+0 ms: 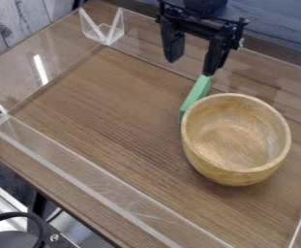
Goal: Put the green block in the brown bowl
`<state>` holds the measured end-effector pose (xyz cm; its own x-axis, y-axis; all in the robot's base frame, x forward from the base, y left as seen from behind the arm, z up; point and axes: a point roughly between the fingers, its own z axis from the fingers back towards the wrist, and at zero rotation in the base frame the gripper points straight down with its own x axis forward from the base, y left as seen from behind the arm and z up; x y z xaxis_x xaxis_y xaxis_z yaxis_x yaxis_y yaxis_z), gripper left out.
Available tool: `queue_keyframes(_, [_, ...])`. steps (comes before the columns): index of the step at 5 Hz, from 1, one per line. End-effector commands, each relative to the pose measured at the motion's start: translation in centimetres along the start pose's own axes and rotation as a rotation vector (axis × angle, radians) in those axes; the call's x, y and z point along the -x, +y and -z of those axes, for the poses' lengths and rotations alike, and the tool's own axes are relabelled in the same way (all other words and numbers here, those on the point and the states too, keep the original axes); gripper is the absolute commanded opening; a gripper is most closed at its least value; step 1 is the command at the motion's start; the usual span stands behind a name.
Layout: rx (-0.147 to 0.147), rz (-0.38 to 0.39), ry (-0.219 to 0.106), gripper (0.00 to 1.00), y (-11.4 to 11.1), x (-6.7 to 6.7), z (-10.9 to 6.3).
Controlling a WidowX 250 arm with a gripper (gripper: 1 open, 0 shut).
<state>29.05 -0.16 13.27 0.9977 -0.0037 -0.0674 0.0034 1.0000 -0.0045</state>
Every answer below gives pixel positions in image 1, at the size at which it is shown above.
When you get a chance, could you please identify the black table leg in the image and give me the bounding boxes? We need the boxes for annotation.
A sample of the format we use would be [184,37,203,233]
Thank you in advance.
[32,193,48,217]

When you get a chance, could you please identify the black metal base plate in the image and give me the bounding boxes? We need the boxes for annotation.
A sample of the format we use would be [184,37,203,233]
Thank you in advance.
[26,220,80,248]

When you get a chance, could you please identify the clear acrylic front wall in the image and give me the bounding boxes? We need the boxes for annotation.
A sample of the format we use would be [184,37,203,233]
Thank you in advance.
[0,108,234,248]

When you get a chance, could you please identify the black cable loop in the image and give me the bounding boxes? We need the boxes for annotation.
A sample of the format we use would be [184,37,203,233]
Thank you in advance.
[0,211,48,248]

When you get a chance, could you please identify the green rectangular block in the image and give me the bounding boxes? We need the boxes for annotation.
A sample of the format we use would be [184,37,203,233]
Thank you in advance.
[179,75,212,121]

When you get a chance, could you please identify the clear acrylic corner bracket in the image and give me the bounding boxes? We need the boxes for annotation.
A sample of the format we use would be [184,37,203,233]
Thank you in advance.
[79,8,124,46]

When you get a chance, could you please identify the light wooden bowl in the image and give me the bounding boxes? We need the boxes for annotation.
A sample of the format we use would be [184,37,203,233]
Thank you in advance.
[182,93,292,187]

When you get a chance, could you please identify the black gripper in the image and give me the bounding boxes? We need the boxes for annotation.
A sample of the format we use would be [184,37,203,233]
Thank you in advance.
[156,0,248,77]

